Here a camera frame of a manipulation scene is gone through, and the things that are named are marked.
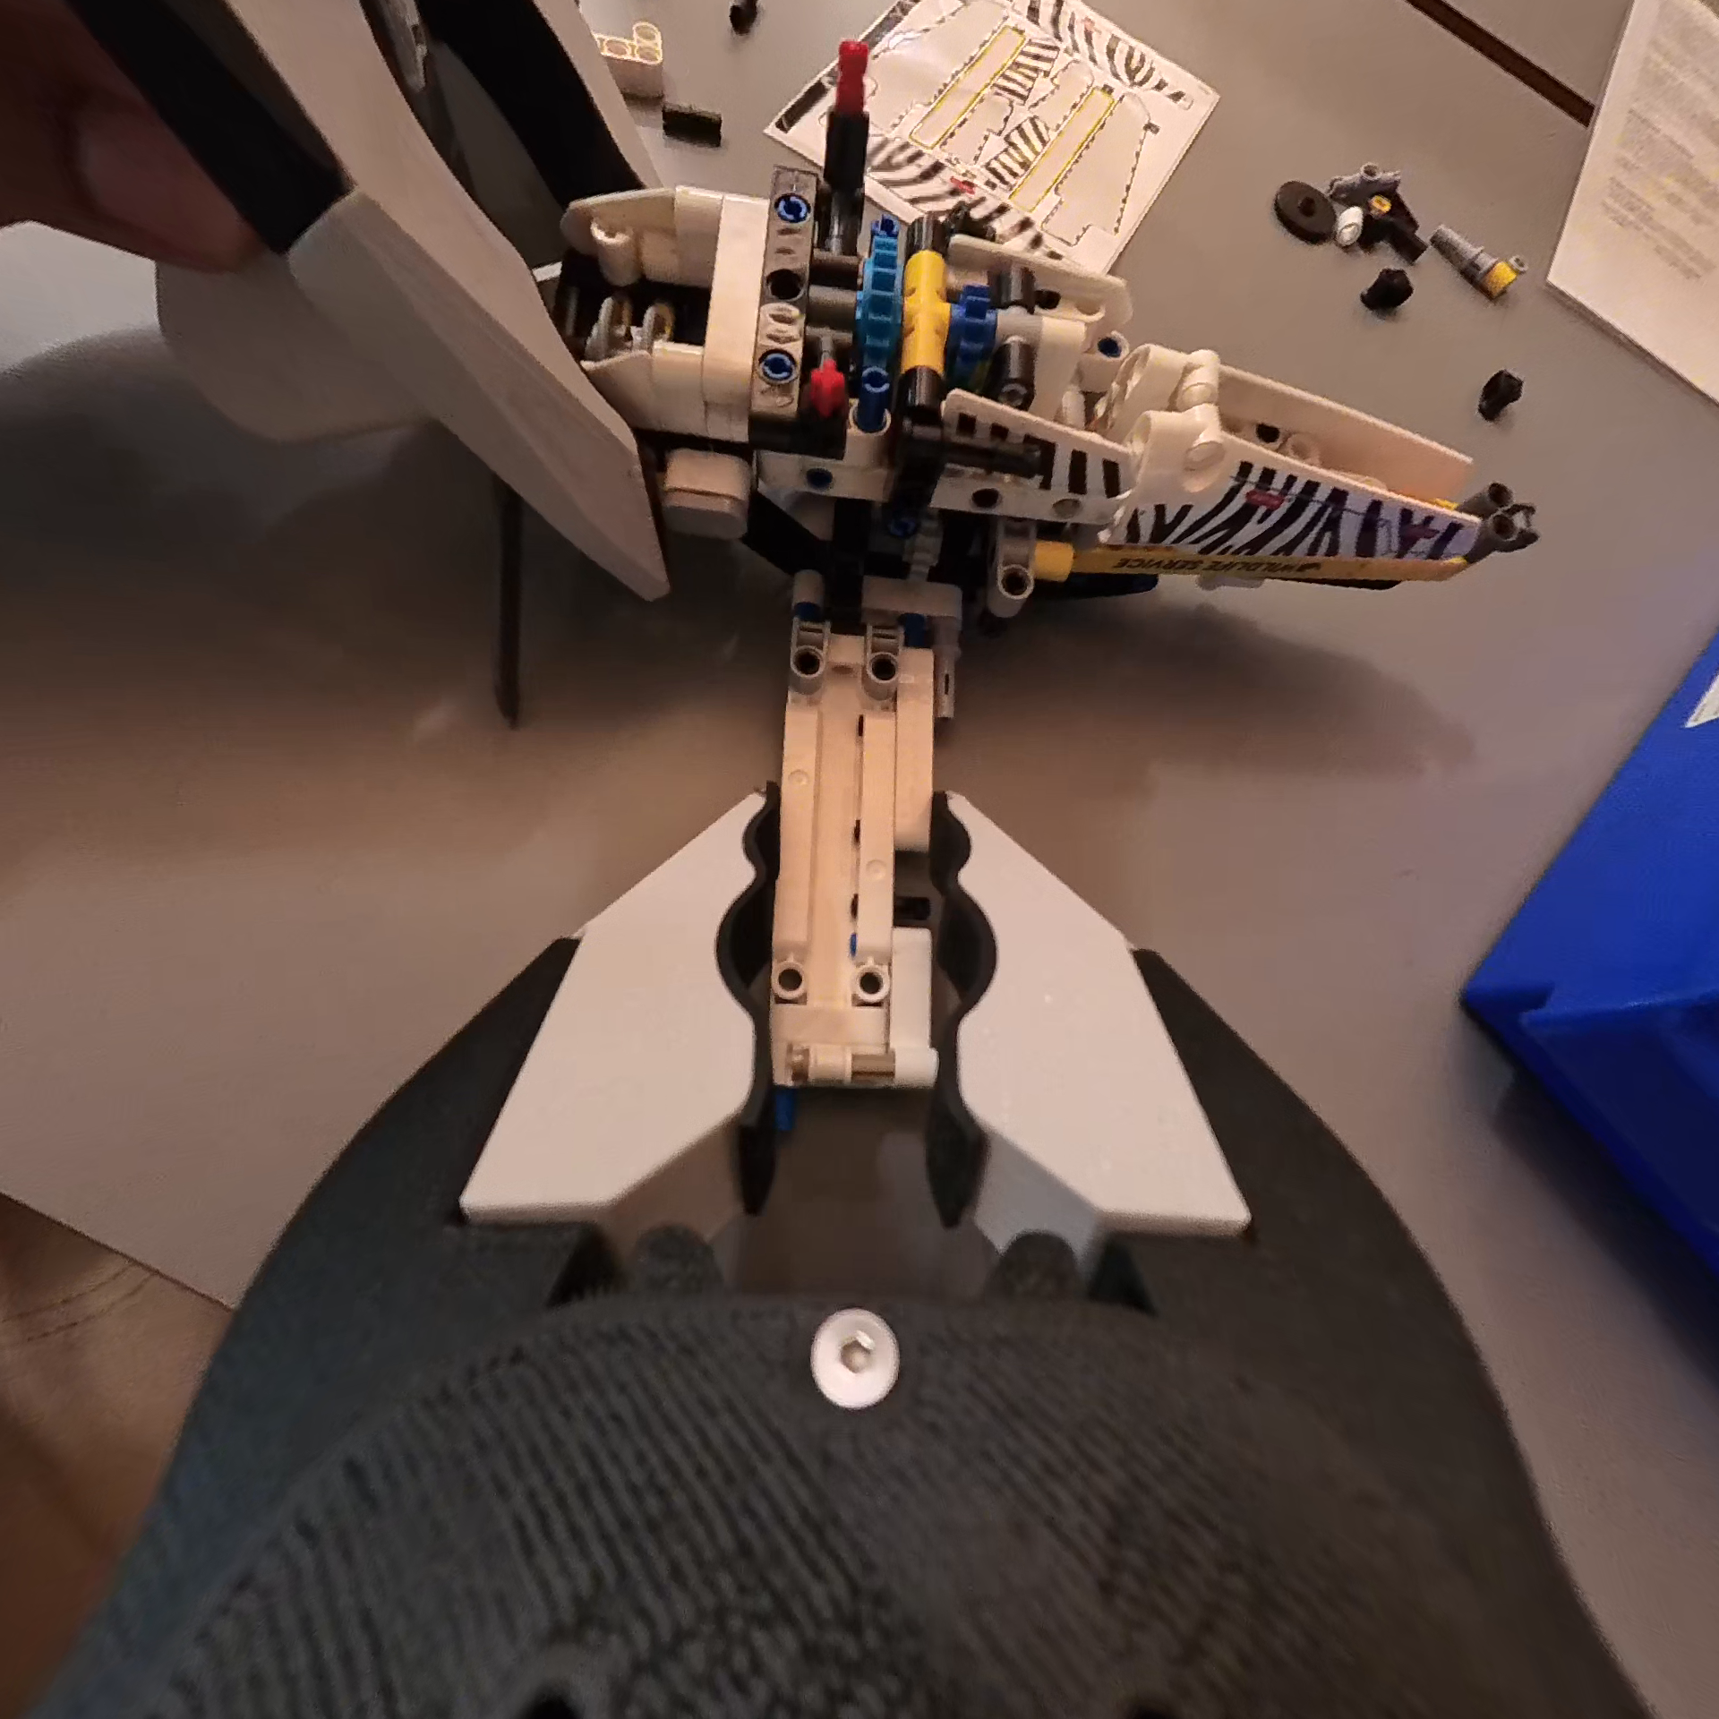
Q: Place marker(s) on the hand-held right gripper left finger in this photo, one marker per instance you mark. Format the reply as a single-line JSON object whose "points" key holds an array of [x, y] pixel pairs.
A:
{"points": [[605, 1075]]}

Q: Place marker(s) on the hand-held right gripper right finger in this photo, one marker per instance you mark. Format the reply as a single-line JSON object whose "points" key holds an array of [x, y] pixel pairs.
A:
{"points": [[1102, 1086]]}

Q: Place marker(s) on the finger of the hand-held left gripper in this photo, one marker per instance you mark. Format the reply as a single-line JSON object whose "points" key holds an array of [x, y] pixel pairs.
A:
{"points": [[536, 122], [457, 349]]}

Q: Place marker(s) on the white lego wing assembly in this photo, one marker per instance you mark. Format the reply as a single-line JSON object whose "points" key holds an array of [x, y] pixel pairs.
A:
{"points": [[845, 833]]}

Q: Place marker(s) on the white lego connector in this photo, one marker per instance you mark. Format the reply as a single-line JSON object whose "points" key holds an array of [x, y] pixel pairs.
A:
{"points": [[634, 59]]}

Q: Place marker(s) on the small black lego piece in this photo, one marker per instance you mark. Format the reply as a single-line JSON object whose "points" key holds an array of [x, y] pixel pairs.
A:
{"points": [[692, 124]]}

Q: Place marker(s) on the black round lego disc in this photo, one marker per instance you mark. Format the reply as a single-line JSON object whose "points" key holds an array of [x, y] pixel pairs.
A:
{"points": [[1302, 211]]}

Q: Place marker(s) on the small black lego connector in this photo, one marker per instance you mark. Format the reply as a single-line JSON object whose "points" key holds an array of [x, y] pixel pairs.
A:
{"points": [[1384, 291], [1501, 393]]}

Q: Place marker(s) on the small lego piece cluster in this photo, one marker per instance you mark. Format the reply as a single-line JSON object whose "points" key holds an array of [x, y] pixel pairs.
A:
{"points": [[1377, 215]]}

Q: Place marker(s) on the grey yellow lego connector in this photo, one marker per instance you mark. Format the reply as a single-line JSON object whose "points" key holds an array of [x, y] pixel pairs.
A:
{"points": [[1478, 260]]}

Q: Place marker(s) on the person's left hand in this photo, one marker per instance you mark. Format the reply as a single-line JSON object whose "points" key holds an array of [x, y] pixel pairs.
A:
{"points": [[94, 147]]}

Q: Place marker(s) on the blue plastic bin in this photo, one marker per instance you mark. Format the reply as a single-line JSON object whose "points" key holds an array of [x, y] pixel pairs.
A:
{"points": [[1612, 966]]}

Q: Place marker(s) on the zebra sticker sheet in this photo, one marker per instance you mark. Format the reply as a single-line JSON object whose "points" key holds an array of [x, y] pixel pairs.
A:
{"points": [[1143, 106]]}

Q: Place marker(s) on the printed paper sheet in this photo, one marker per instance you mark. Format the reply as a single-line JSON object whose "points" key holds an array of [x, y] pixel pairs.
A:
{"points": [[1653, 201]]}

